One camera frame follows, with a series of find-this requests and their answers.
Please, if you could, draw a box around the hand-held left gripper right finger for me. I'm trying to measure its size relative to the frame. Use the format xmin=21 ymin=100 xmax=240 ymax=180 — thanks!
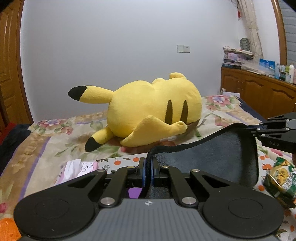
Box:
xmin=150 ymin=157 xmax=232 ymax=207

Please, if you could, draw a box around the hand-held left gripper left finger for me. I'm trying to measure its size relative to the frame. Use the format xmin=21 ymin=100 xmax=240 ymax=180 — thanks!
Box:
xmin=67 ymin=157 xmax=147 ymax=208

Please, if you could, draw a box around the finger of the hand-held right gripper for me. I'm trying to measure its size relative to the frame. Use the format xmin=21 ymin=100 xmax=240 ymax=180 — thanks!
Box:
xmin=248 ymin=112 xmax=296 ymax=131
xmin=251 ymin=128 xmax=296 ymax=154

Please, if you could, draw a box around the dark grey towel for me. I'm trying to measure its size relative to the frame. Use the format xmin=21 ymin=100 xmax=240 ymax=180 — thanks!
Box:
xmin=139 ymin=122 xmax=260 ymax=200

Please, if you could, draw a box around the purple cloth piece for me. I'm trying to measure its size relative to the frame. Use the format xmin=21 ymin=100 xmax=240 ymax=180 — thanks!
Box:
xmin=128 ymin=188 xmax=142 ymax=199

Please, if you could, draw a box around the wooden cabinet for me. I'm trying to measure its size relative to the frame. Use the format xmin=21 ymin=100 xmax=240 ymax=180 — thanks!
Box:
xmin=220 ymin=66 xmax=296 ymax=121

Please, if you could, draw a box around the green snack bag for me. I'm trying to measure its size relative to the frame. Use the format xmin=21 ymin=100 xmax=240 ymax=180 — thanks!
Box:
xmin=264 ymin=156 xmax=296 ymax=209

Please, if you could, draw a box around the group of toiletry bottles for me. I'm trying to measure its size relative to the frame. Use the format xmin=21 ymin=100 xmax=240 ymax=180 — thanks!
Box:
xmin=275 ymin=62 xmax=296 ymax=84

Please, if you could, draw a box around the blue picture box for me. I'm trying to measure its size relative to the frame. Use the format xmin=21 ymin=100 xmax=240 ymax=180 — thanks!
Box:
xmin=258 ymin=58 xmax=276 ymax=73

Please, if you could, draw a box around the yellow plush toy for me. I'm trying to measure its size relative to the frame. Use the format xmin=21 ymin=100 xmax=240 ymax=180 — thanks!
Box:
xmin=68 ymin=72 xmax=202 ymax=152

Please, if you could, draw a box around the pink tissue pack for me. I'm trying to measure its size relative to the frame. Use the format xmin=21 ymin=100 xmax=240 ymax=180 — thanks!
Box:
xmin=55 ymin=159 xmax=100 ymax=184

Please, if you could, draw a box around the stack of magazines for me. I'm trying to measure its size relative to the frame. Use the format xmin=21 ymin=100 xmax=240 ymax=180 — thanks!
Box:
xmin=222 ymin=46 xmax=254 ymax=69

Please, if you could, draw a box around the grey ribbed ornament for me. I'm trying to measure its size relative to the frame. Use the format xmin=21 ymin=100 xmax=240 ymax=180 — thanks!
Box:
xmin=240 ymin=37 xmax=251 ymax=52

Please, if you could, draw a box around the cream curtain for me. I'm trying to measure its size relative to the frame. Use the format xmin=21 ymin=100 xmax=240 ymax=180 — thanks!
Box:
xmin=238 ymin=0 xmax=264 ymax=61

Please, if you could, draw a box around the floral bed blanket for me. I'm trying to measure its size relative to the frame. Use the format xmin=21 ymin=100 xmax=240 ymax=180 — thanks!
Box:
xmin=0 ymin=94 xmax=296 ymax=241

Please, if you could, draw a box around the dark blue blanket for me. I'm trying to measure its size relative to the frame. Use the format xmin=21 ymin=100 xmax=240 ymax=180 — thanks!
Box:
xmin=0 ymin=123 xmax=31 ymax=176

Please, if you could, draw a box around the red cloth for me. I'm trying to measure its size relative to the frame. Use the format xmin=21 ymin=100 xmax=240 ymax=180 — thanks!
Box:
xmin=0 ymin=122 xmax=17 ymax=144

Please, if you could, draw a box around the wooden door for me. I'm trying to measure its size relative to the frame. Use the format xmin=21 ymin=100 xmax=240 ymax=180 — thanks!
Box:
xmin=0 ymin=0 xmax=33 ymax=131

